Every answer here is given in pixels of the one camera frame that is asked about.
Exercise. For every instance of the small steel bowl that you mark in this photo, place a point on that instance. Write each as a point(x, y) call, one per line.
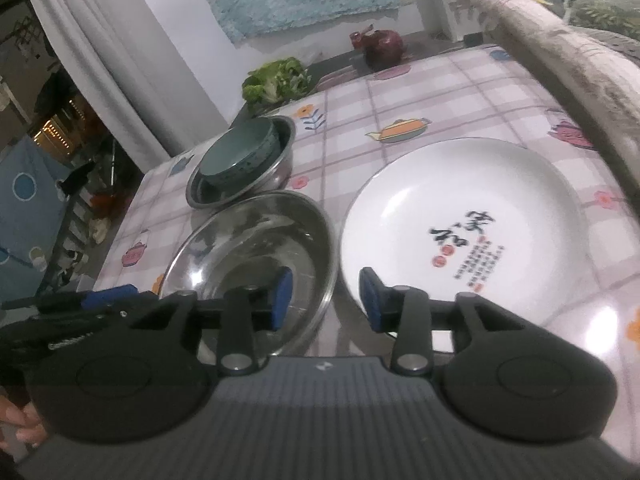
point(280, 160)

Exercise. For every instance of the blue cloth with circles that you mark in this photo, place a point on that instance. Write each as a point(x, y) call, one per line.
point(30, 195)

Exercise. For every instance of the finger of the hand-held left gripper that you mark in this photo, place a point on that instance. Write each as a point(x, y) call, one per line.
point(110, 297)
point(90, 317)

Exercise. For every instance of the checked printed tablecloth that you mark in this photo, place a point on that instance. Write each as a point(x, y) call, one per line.
point(350, 125)

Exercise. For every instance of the purple cabbage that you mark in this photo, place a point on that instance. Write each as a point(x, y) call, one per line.
point(385, 50)

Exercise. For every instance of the frayed pale cloth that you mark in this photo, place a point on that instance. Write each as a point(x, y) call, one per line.
point(550, 40)

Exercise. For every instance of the red plastic item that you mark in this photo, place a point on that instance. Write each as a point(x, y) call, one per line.
point(105, 200)

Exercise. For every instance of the white printed plate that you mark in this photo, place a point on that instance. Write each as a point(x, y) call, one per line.
point(425, 195)

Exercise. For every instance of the grey leaf-printed pillow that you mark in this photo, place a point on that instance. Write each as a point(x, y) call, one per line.
point(605, 0)

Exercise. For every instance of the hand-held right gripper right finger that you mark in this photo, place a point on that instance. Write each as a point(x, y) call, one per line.
point(370, 300)

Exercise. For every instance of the large steel plate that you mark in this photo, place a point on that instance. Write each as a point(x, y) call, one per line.
point(240, 240)

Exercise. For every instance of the white water dispenser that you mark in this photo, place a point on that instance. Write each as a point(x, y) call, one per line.
point(455, 15)

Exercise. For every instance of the person's left hand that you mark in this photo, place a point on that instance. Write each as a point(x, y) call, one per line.
point(20, 417)

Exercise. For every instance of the green lettuce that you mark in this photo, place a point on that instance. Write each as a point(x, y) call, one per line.
point(275, 80)

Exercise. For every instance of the white curtain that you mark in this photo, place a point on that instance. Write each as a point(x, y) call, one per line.
point(110, 45)

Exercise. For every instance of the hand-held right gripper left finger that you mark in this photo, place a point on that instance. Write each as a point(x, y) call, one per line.
point(282, 295)

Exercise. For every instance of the teal ceramic bowl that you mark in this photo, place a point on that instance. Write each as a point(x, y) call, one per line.
point(235, 155)

